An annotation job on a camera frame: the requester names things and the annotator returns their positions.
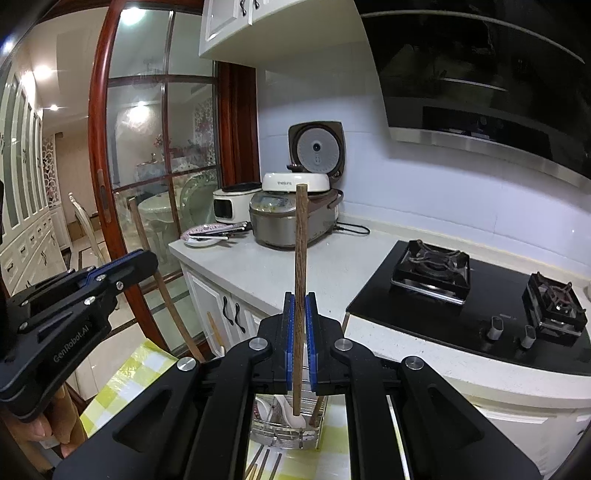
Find steel wire utensil rack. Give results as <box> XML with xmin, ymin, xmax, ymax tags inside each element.
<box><xmin>249</xmin><ymin>392</ymin><xmax>330</xmax><ymax>451</ymax></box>

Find black glass gas cooktop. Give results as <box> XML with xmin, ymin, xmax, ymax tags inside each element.
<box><xmin>345</xmin><ymin>239</ymin><xmax>591</xmax><ymax>377</ymax></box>

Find dining table white cloth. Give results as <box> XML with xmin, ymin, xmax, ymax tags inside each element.
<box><xmin>138</xmin><ymin>193</ymin><xmax>186</xmax><ymax>223</ymax></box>

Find black burner grate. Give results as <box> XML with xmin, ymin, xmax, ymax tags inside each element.
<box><xmin>521</xmin><ymin>272</ymin><xmax>590</xmax><ymax>347</ymax></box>
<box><xmin>391</xmin><ymin>239</ymin><xmax>472</xmax><ymax>306</ymax></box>

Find speckled stone countertop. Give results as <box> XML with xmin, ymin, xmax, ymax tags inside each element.
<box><xmin>168</xmin><ymin>226</ymin><xmax>591</xmax><ymax>412</ymax></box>

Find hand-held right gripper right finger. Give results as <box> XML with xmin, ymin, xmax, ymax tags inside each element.
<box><xmin>305</xmin><ymin>292</ymin><xmax>542</xmax><ymax>480</ymax></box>

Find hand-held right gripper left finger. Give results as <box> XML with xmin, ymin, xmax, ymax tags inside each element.
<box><xmin>52</xmin><ymin>292</ymin><xmax>297</xmax><ymax>480</ymax></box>

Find grey rice cooker open lid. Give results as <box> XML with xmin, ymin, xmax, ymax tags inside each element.
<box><xmin>249</xmin><ymin>121</ymin><xmax>346</xmax><ymax>251</ymax></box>

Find small white kitchen appliance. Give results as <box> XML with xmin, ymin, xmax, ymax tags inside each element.
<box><xmin>212</xmin><ymin>182</ymin><xmax>263</xmax><ymax>222</ymax></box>

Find white patterned plate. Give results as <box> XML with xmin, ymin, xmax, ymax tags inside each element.
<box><xmin>181</xmin><ymin>222</ymin><xmax>232</xmax><ymax>248</ymax></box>

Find brown wooden chopstick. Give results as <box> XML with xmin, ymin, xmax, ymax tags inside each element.
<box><xmin>309</xmin><ymin>396</ymin><xmax>327</xmax><ymax>428</ymax></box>
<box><xmin>290</xmin><ymin>183</ymin><xmax>310</xmax><ymax>419</ymax></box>
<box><xmin>206</xmin><ymin>311</ymin><xmax>226</xmax><ymax>359</ymax></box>
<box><xmin>127</xmin><ymin>197</ymin><xmax>206</xmax><ymax>363</ymax></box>

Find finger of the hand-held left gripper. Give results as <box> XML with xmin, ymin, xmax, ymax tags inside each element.
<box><xmin>17</xmin><ymin>252</ymin><xmax>159</xmax><ymax>334</ymax></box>
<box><xmin>9</xmin><ymin>250</ymin><xmax>145</xmax><ymax>320</ymax></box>

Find red framed glass door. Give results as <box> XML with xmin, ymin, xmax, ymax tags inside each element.
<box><xmin>87</xmin><ymin>0</ymin><xmax>258</xmax><ymax>366</ymax></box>

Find black range hood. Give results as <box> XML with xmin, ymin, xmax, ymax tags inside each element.
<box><xmin>357</xmin><ymin>0</ymin><xmax>591</xmax><ymax>190</ymax></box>

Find person's left hand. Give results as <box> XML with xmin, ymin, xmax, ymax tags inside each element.
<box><xmin>0</xmin><ymin>406</ymin><xmax>77</xmax><ymax>463</ymax></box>

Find white base cabinets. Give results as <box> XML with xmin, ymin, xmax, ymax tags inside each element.
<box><xmin>177</xmin><ymin>263</ymin><xmax>585</xmax><ymax>477</ymax></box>

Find cream dining chair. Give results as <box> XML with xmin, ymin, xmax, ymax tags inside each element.
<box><xmin>68</xmin><ymin>192</ymin><xmax>110</xmax><ymax>274</ymax></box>
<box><xmin>177</xmin><ymin>177</ymin><xmax>218</xmax><ymax>232</ymax></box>

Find white display cabinet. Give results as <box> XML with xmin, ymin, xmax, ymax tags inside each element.
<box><xmin>0</xmin><ymin>68</ymin><xmax>71</xmax><ymax>297</ymax></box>

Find bunch of wooden chopsticks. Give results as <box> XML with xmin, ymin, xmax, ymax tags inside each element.
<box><xmin>242</xmin><ymin>445</ymin><xmax>284</xmax><ymax>480</ymax></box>

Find white domed appliance lid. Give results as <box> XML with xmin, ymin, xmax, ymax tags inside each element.
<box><xmin>262</xmin><ymin>172</ymin><xmax>332</xmax><ymax>195</ymax></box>

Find black handled utensil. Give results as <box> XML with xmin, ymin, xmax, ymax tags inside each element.
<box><xmin>188</xmin><ymin>221</ymin><xmax>253</xmax><ymax>242</ymax></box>

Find white wall cabinet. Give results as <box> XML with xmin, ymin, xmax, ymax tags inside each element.
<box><xmin>198</xmin><ymin>0</ymin><xmax>366</xmax><ymax>77</ymax></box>

